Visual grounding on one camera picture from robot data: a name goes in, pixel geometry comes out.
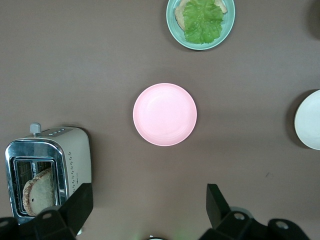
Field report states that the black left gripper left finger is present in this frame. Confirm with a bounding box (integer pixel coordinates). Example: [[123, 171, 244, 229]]
[[18, 182, 94, 240]]

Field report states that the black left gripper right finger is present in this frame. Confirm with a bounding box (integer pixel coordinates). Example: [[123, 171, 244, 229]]
[[199, 183, 270, 240]]

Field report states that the green lettuce leaf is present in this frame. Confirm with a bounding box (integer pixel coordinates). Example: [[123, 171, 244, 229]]
[[183, 0, 225, 45]]

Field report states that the beige and chrome toaster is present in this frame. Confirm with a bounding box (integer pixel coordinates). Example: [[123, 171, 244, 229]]
[[4, 122, 92, 236]]

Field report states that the green plate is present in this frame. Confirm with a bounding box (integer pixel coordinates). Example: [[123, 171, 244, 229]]
[[166, 0, 236, 51]]

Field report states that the brown table cover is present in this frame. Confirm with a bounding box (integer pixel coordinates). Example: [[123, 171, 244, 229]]
[[0, 0, 320, 240]]

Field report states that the wide pink bowl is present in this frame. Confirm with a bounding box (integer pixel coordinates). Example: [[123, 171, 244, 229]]
[[132, 82, 198, 147]]

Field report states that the toast slice with seeded crust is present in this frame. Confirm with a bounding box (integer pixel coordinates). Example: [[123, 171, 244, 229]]
[[22, 167, 55, 217]]

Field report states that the wide beige bowl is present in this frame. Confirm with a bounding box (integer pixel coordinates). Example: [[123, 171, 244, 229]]
[[294, 89, 320, 151]]

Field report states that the brown bread slice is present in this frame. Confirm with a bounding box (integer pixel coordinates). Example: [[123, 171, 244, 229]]
[[174, 0, 228, 30]]

